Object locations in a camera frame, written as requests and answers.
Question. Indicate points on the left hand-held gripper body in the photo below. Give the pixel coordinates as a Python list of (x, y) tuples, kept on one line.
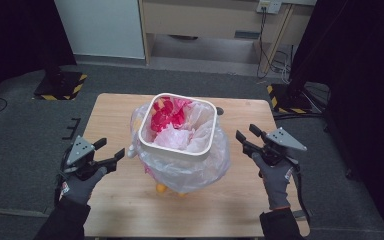
[(80, 151)]

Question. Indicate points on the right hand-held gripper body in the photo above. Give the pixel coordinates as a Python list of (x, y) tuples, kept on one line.
[(280, 146)]

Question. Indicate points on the white and pink plastic bag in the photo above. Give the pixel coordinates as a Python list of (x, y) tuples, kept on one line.
[(183, 173)]

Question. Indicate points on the person's left hand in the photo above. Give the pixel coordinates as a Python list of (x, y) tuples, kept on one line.
[(80, 188)]

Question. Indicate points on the person's right hand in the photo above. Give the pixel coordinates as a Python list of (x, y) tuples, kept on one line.
[(275, 183)]

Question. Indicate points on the black stand base yellow stripes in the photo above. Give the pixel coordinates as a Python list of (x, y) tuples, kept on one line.
[(290, 98), (60, 86)]

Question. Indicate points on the grey tape piece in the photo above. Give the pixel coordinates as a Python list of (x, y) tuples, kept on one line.
[(298, 214)]

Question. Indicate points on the black curtain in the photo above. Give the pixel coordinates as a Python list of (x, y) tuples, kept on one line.
[(16, 40), (363, 83)]

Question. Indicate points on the white cabinet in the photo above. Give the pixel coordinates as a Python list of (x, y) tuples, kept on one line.
[(100, 28)]

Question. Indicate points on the light wooden desk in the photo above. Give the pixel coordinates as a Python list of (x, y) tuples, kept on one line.
[(200, 16)]

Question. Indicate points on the white wall socket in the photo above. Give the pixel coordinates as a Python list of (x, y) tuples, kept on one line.
[(268, 6)]

